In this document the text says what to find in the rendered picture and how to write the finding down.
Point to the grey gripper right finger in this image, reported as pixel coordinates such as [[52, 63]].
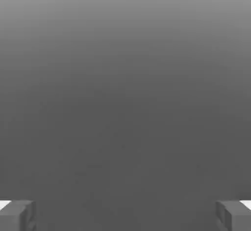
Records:
[[235, 216]]

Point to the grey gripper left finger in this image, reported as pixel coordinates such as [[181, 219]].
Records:
[[15, 216]]

